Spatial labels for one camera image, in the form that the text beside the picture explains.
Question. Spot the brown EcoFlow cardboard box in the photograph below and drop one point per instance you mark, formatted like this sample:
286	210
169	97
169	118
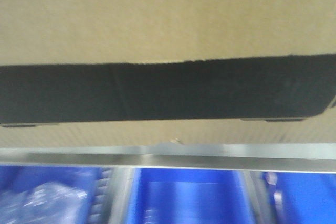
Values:
144	72

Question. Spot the silver metal shelf beam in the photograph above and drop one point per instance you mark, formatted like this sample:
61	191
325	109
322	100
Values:
310	158

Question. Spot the middle blue plastic bin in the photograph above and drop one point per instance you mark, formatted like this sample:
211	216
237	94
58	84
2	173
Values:
161	195

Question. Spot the blue plastic bin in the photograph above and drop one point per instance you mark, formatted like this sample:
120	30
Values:
301	197
22	178
161	195

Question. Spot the clear plastic bag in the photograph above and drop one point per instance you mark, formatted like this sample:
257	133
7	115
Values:
50	202

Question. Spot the right blue plastic bin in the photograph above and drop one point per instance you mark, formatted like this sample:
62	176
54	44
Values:
301	197

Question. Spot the left blue plastic bin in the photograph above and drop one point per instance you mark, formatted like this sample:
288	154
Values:
22	178

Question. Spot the left roller track rail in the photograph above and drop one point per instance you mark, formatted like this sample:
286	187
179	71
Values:
111	197

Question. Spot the right metal divider rail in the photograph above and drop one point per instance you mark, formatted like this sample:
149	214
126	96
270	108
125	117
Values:
259	199

